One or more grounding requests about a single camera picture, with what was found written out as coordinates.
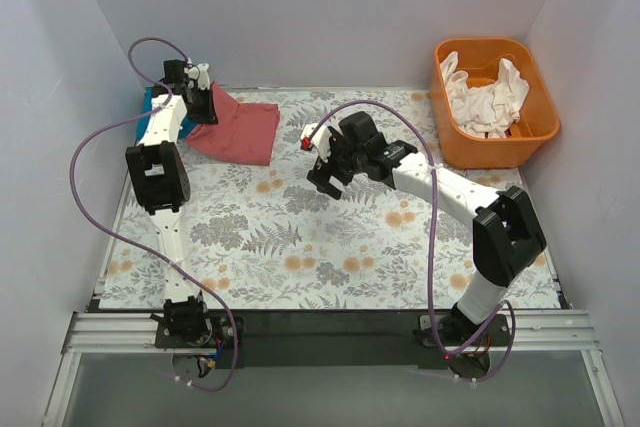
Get red t shirt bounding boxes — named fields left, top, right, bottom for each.
left=186, top=83, right=280, bottom=166

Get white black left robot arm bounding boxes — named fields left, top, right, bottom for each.
left=125, top=59, right=218, bottom=347

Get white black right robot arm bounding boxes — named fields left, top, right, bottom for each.
left=300, top=112, right=547, bottom=345

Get white t shirts in basket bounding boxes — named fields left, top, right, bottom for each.
left=440, top=51, right=530, bottom=139

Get folded blue t shirt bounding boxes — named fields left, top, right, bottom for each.
left=136, top=87, right=196, bottom=146

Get orange plastic basket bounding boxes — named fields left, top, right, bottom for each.
left=430, top=37, right=560, bottom=170

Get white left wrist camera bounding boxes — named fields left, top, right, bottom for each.
left=184, top=63, right=211, bottom=91

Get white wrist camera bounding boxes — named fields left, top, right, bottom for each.
left=300, top=123, right=332, bottom=163
left=184, top=63, right=211, bottom=91

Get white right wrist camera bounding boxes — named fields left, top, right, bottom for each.
left=300, top=123, right=332, bottom=163

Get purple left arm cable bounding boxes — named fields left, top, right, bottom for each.
left=69, top=36, right=239, bottom=393

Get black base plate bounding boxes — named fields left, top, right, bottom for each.
left=150, top=310, right=510, bottom=370

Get aluminium frame rail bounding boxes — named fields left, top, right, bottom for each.
left=62, top=310, right=600, bottom=353

